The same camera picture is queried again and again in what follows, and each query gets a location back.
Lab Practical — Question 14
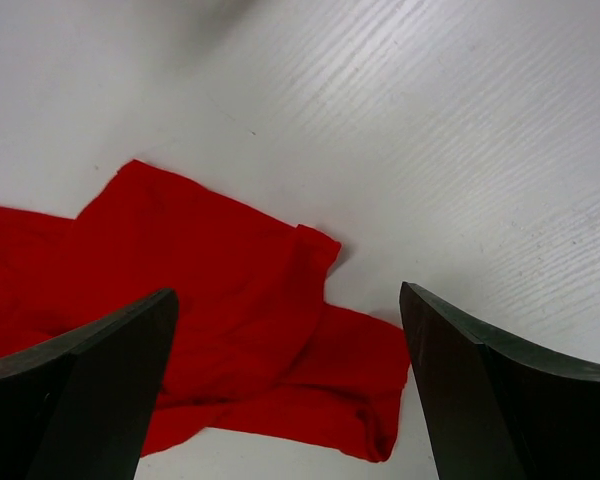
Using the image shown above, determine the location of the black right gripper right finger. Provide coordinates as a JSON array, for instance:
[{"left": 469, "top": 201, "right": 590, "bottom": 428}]
[{"left": 400, "top": 283, "right": 600, "bottom": 479}]

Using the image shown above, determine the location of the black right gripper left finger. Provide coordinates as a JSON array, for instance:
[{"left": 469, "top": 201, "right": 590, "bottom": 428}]
[{"left": 0, "top": 289, "right": 179, "bottom": 480}]

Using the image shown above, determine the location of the red t-shirt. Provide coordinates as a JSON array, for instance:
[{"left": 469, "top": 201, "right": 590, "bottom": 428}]
[{"left": 0, "top": 160, "right": 409, "bottom": 462}]

